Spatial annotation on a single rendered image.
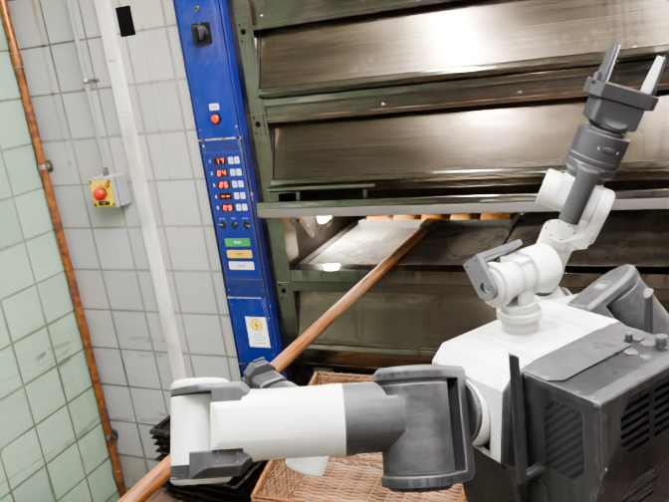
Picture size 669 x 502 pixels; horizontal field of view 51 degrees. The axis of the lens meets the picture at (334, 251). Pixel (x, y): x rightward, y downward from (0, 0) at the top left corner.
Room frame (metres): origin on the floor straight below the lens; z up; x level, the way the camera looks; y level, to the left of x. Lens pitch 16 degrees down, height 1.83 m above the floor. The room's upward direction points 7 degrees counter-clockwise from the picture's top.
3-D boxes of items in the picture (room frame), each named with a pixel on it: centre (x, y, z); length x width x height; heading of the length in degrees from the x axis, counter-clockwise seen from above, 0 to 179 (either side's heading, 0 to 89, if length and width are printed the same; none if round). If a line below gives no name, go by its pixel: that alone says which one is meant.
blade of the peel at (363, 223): (2.50, -0.43, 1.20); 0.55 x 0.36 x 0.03; 63
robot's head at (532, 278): (0.94, -0.26, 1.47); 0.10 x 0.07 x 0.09; 121
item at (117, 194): (2.29, 0.70, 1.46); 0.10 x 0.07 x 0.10; 65
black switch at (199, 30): (2.09, 0.30, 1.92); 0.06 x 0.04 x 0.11; 65
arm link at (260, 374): (1.12, 0.14, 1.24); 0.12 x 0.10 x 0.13; 30
